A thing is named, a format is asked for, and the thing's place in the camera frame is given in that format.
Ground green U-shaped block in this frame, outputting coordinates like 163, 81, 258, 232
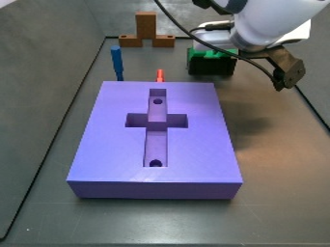
189, 47, 229, 60

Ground brown T-shaped block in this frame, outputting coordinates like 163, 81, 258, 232
119, 12, 175, 47

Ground blue cylindrical peg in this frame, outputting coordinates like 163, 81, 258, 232
111, 45, 125, 81

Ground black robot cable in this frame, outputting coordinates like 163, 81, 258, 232
154, 0, 286, 93

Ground black slotted fixture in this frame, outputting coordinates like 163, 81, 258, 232
187, 47, 238, 76

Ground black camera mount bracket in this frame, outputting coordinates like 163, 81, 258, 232
240, 45, 306, 91

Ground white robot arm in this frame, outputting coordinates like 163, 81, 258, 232
193, 0, 330, 52

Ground purple board with cross slot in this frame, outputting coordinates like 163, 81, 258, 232
67, 81, 242, 200

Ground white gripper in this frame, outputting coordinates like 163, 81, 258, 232
191, 18, 312, 52

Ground red small peg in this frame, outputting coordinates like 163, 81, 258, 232
157, 69, 165, 82

